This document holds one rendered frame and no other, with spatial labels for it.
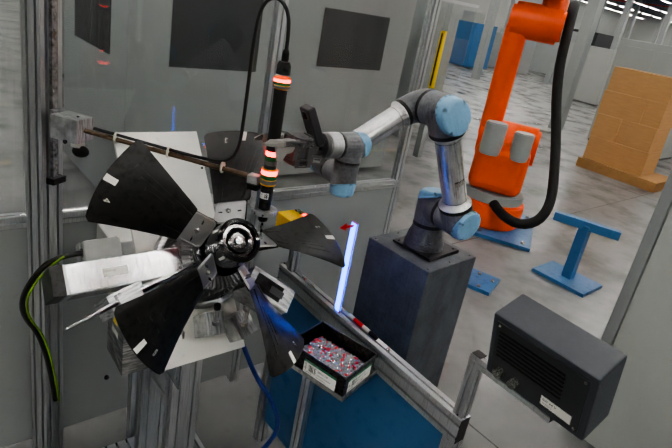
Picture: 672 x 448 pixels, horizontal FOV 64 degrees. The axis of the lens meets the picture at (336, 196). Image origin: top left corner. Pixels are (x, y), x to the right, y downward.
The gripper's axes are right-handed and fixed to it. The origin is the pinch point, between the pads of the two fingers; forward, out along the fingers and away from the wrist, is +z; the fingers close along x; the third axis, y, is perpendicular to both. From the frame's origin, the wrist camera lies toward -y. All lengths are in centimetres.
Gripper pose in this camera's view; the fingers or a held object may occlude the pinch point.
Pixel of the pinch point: (263, 138)
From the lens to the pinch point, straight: 138.2
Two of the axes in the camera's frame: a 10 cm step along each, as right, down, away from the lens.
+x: -6.1, -3.8, 7.0
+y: -1.8, 9.2, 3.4
